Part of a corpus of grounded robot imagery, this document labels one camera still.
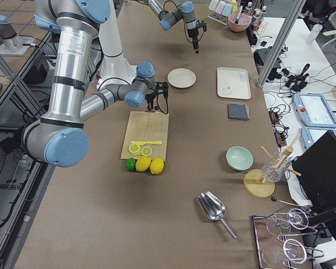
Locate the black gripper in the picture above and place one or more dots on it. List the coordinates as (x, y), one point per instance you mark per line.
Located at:
(150, 98)
(192, 32)

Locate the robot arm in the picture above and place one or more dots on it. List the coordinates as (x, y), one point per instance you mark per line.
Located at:
(184, 11)
(58, 137)

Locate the cream rectangular tray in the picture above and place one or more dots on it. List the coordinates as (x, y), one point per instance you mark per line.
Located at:
(233, 83)

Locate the wooden cutting board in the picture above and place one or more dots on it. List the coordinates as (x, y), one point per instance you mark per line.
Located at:
(146, 126)

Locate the round cream plate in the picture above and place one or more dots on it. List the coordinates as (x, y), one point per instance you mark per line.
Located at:
(181, 78)

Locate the yellow plastic knife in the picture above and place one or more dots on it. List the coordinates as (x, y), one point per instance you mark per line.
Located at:
(141, 143)

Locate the pink mixing bowl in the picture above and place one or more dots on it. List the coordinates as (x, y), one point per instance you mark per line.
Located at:
(243, 23)

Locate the lemon slice right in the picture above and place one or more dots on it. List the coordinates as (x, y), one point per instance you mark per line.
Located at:
(146, 151)

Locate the lemon slice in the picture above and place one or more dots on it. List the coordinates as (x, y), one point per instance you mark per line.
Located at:
(134, 149)
(146, 151)

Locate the lemon slice left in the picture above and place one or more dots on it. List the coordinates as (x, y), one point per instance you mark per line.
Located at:
(134, 149)

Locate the yellow lemon middle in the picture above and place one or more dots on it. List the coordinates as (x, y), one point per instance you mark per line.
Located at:
(143, 163)

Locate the yellow lemon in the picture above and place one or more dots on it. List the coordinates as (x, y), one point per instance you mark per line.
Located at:
(143, 163)
(157, 165)

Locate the yellow lemon right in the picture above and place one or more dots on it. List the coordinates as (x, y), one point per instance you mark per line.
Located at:
(157, 165)

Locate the green lime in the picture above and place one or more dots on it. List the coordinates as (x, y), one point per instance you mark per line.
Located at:
(130, 164)

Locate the folded grey cloth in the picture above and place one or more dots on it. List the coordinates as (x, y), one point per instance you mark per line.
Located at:
(238, 111)

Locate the mint green bowl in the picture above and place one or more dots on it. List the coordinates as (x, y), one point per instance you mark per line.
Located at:
(239, 158)

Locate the steel scoop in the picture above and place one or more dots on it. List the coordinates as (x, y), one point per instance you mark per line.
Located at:
(214, 209)

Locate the round wooden stand base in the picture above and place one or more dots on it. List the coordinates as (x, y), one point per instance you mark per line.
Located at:
(256, 185)

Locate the clear cut glass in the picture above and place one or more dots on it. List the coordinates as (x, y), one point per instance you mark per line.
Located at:
(274, 169)

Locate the teach pendant upper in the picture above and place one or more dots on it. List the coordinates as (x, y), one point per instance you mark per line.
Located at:
(314, 111)

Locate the teach pendant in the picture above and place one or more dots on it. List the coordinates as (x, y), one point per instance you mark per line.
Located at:
(314, 111)
(311, 134)

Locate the teach pendant lower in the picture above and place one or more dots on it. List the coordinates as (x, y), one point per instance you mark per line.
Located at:
(311, 134)

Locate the black monitor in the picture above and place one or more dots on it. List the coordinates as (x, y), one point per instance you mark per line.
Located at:
(317, 166)

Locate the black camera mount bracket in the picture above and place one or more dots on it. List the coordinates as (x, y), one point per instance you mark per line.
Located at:
(162, 88)

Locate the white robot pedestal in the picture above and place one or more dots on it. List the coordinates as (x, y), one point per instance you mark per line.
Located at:
(115, 69)

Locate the aluminium frame post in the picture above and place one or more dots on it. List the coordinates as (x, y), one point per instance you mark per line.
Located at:
(279, 41)

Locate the wire glass rack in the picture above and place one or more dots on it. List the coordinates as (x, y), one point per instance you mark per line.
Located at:
(278, 239)

